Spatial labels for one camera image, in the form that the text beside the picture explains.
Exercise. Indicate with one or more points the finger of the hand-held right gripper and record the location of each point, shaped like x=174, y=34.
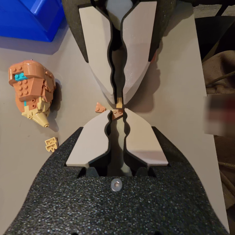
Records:
x=97, y=45
x=137, y=45

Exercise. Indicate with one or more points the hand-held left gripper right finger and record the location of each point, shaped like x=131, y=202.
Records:
x=143, y=145

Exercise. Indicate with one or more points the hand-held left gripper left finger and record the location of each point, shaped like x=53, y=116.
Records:
x=91, y=141

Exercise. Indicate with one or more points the brown wedge brick plate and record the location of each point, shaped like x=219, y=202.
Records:
x=117, y=115
x=99, y=108

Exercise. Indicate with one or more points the small tan brick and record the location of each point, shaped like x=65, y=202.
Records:
x=119, y=103

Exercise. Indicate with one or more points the tan brick piece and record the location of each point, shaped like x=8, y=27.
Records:
x=51, y=143

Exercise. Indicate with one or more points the blue plastic bin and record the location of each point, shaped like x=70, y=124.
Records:
x=20, y=18

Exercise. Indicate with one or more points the brown brick-built animal model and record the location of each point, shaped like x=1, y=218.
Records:
x=31, y=86

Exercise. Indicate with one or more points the brown cloth bag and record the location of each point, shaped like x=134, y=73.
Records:
x=216, y=64

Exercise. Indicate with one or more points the black furniture frame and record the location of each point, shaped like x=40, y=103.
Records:
x=211, y=33

